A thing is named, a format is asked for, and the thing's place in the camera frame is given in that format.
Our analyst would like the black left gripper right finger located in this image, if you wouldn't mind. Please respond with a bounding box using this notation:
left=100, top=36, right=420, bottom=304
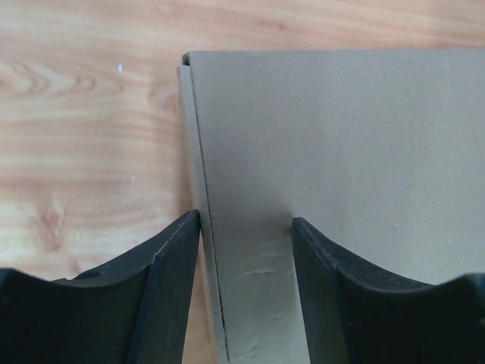
left=291, top=218, right=484, bottom=363

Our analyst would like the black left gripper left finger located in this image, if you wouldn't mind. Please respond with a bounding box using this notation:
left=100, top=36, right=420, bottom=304
left=1, top=210, right=200, bottom=363

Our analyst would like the brown cardboard box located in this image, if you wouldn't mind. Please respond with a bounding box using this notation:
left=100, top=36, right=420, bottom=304
left=178, top=49, right=484, bottom=363

